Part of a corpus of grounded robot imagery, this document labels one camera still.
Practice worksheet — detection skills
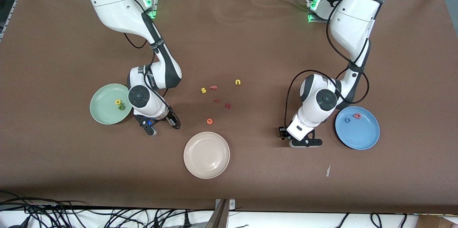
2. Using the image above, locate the light green plate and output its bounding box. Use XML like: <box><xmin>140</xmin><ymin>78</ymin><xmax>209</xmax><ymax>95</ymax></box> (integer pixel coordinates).
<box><xmin>89</xmin><ymin>83</ymin><xmax>133</xmax><ymax>125</ymax></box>

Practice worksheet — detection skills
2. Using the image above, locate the grey metal beam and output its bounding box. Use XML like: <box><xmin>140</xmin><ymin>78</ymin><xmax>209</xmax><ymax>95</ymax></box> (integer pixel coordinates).
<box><xmin>205</xmin><ymin>199</ymin><xmax>229</xmax><ymax>228</ymax></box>

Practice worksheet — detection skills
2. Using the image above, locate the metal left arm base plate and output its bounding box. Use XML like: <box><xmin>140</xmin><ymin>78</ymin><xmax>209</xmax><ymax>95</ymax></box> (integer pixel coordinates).
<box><xmin>307</xmin><ymin>0</ymin><xmax>346</xmax><ymax>24</ymax></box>

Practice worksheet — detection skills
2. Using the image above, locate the cream white plate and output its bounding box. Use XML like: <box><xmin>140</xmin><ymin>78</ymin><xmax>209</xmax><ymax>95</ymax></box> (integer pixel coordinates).
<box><xmin>183</xmin><ymin>131</ymin><xmax>230</xmax><ymax>179</ymax></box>

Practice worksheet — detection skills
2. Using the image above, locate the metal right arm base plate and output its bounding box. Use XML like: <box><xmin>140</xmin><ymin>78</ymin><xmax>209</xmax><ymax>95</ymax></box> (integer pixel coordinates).
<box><xmin>141</xmin><ymin>0</ymin><xmax>159</xmax><ymax>19</ymax></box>

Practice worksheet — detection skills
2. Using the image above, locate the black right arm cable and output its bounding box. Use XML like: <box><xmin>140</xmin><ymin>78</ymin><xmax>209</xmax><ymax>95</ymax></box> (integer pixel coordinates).
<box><xmin>123</xmin><ymin>33</ymin><xmax>148</xmax><ymax>49</ymax></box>
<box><xmin>142</xmin><ymin>65</ymin><xmax>171</xmax><ymax>114</ymax></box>

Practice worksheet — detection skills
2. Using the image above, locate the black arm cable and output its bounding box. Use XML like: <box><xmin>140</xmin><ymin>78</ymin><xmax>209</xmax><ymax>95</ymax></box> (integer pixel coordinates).
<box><xmin>284</xmin><ymin>0</ymin><xmax>370</xmax><ymax>129</ymax></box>
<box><xmin>142</xmin><ymin>65</ymin><xmax>171</xmax><ymax>114</ymax></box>
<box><xmin>123</xmin><ymin>33</ymin><xmax>148</xmax><ymax>49</ymax></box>

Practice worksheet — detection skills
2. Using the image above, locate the brown cardboard box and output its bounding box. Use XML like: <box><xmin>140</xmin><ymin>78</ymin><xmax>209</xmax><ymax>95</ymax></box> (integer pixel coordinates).
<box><xmin>417</xmin><ymin>215</ymin><xmax>458</xmax><ymax>228</ymax></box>

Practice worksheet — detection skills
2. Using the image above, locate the silver metal bracket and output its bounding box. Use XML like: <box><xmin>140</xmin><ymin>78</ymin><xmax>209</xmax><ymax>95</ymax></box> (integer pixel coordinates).
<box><xmin>215</xmin><ymin>199</ymin><xmax>236</xmax><ymax>211</ymax></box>

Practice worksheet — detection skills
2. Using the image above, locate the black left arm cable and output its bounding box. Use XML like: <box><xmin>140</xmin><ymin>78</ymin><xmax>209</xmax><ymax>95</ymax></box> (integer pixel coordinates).
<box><xmin>284</xmin><ymin>0</ymin><xmax>370</xmax><ymax>129</ymax></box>

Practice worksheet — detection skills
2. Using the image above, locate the blue plate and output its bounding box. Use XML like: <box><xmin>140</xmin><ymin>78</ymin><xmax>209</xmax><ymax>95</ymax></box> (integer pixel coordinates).
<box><xmin>335</xmin><ymin>106</ymin><xmax>380</xmax><ymax>150</ymax></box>

